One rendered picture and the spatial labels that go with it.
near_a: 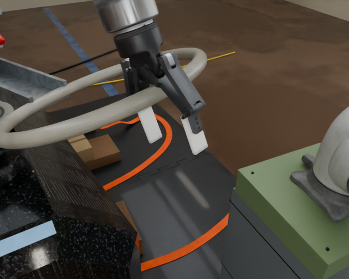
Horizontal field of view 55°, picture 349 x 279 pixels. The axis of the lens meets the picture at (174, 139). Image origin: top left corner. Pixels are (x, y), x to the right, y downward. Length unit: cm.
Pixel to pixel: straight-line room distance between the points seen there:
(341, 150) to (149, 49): 54
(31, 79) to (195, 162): 151
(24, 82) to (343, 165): 91
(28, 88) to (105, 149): 138
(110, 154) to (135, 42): 186
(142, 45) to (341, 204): 68
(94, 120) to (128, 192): 165
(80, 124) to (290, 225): 58
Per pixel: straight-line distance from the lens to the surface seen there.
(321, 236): 92
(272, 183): 100
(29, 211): 105
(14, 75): 119
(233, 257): 128
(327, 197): 98
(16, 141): 63
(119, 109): 55
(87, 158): 231
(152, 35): 54
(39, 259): 102
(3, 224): 104
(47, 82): 105
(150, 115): 65
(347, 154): 87
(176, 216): 202
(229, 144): 259
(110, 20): 53
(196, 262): 184
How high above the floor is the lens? 155
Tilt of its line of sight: 36 degrees down
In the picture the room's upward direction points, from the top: straight up
